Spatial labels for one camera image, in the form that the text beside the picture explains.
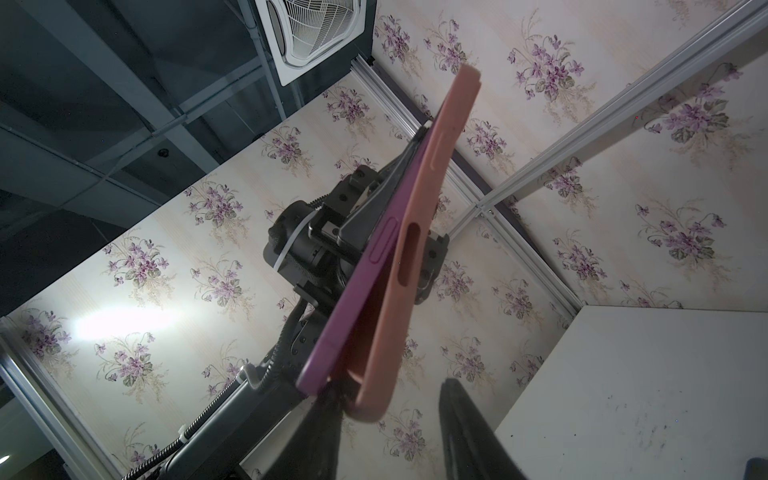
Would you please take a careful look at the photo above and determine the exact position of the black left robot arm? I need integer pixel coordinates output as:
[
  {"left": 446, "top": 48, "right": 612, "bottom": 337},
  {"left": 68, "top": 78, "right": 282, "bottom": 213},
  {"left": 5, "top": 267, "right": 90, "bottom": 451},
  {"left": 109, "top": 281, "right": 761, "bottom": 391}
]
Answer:
[{"left": 129, "top": 128, "right": 450, "bottom": 479}]

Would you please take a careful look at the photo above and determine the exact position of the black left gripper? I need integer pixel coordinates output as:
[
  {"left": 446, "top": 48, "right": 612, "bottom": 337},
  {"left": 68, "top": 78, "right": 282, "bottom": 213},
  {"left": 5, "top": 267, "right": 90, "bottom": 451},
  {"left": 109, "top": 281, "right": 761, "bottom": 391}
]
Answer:
[{"left": 308, "top": 134, "right": 427, "bottom": 296}]

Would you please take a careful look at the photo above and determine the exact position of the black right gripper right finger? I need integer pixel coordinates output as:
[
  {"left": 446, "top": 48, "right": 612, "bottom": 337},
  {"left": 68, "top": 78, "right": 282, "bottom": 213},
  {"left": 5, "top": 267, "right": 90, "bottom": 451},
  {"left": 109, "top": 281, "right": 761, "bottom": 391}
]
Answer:
[{"left": 438, "top": 378, "right": 526, "bottom": 480}]

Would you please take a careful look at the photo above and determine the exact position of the white ceiling fan unit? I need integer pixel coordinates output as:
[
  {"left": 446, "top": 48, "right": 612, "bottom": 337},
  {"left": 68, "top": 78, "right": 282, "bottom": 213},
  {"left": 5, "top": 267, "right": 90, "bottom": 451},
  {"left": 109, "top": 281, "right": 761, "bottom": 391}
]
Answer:
[{"left": 255, "top": 0, "right": 367, "bottom": 86}]

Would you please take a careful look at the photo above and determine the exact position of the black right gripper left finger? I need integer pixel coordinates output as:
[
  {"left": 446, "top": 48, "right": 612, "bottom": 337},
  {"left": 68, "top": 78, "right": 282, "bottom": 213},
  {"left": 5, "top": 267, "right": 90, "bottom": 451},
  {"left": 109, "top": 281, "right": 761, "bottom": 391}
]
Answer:
[{"left": 263, "top": 383, "right": 344, "bottom": 480}]

